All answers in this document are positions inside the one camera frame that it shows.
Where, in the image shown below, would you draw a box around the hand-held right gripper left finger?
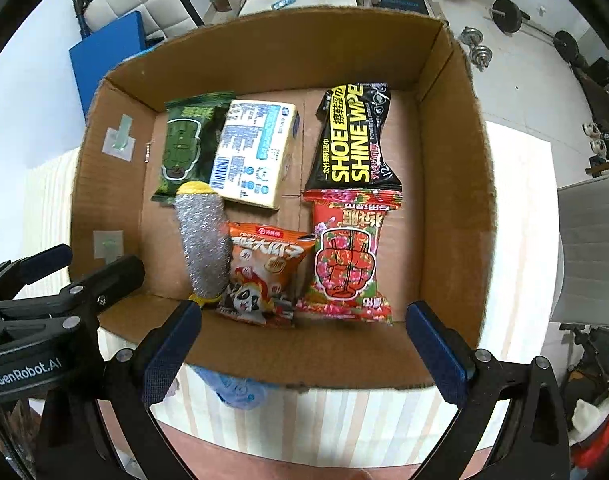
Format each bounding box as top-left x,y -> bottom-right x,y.
34,300 -> 204,480

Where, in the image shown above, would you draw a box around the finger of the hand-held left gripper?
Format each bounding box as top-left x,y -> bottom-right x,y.
0,243 -> 74,307
49,254 -> 146,320

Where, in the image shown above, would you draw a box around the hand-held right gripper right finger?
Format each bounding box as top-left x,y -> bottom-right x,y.
405,300 -> 571,480

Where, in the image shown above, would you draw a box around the brown cardboard box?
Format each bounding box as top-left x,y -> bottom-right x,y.
69,4 -> 499,392

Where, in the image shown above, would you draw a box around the light blue packet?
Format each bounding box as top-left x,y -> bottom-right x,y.
192,365 -> 270,410

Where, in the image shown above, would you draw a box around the silver scouring sponge yellow ends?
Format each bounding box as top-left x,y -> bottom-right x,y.
174,181 -> 231,307

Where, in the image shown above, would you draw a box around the red floral packet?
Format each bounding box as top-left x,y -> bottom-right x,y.
297,187 -> 404,326

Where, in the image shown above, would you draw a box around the orange panda snack packet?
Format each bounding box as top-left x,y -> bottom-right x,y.
215,221 -> 316,328

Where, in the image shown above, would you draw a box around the green snack packet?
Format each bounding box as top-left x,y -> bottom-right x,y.
152,91 -> 235,207

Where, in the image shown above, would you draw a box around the black exercise equipment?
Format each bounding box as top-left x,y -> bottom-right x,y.
558,324 -> 609,403

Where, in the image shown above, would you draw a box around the red and white cloth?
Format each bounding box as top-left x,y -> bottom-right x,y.
568,399 -> 609,457

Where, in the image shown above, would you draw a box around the pink cloth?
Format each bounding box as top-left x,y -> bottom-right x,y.
152,422 -> 490,480

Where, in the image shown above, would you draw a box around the white tissue pack blue print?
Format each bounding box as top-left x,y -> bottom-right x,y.
209,100 -> 301,209

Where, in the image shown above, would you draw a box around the grey fabric chair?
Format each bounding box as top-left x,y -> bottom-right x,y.
553,172 -> 609,327

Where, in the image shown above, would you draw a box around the blue foam mat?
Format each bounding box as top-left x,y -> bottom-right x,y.
68,10 -> 151,106

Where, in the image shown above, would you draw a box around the black shoe wipes packet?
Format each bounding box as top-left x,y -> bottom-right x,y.
304,82 -> 404,192

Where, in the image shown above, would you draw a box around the white shoes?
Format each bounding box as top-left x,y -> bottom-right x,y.
583,122 -> 609,155

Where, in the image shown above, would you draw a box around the black weight bench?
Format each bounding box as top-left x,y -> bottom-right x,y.
571,57 -> 609,177

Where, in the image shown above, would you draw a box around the black barbell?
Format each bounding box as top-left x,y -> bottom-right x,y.
489,0 -> 581,62

